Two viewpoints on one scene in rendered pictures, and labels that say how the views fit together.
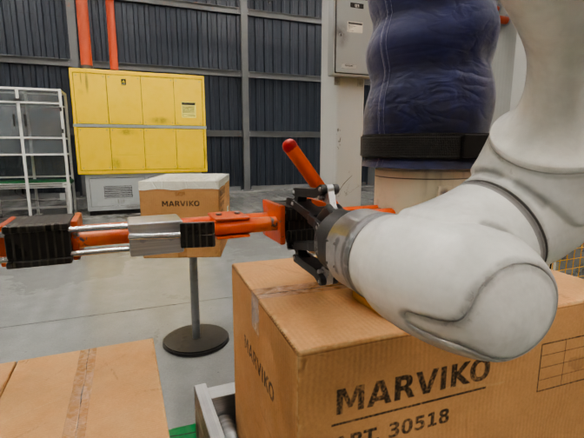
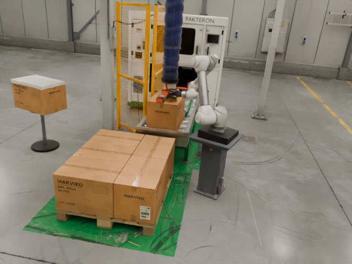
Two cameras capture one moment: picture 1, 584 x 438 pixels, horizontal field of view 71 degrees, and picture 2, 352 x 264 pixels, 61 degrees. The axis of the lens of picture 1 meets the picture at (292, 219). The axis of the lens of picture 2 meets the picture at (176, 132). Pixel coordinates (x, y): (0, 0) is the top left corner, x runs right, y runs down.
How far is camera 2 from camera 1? 3.51 m
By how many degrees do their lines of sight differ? 59
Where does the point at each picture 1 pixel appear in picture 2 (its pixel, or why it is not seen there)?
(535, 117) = (195, 84)
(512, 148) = (194, 85)
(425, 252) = (194, 93)
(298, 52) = not seen: outside the picture
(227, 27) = not seen: outside the picture
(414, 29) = (174, 68)
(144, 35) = not seen: outside the picture
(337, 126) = (110, 62)
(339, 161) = (111, 72)
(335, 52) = (112, 43)
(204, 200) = (61, 89)
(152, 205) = (46, 95)
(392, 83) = (171, 73)
